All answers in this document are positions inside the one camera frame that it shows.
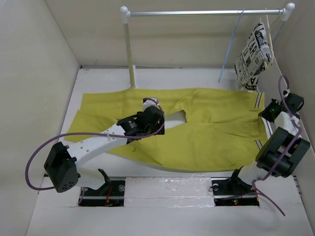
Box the yellow trousers with striped trim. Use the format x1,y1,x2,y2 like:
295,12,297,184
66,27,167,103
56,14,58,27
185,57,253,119
66,88,267,172

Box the white clothes rack metal rail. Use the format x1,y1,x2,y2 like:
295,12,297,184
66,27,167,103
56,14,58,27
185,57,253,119
120,2,295,88

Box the cream wooden hanger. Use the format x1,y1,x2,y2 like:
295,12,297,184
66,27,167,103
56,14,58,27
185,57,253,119
264,15,274,70

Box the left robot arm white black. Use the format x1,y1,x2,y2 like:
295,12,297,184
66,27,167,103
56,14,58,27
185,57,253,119
44,106,165,196

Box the blue transparent plastic hanger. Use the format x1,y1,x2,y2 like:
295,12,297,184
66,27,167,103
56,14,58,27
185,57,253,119
218,9,245,82

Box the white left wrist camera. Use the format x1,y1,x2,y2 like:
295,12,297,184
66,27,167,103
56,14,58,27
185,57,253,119
143,98,159,111

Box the newspaper print garment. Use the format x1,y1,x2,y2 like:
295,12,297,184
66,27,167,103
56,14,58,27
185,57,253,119
234,22,272,91

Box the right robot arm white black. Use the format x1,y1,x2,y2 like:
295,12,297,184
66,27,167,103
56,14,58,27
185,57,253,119
224,90,310,195

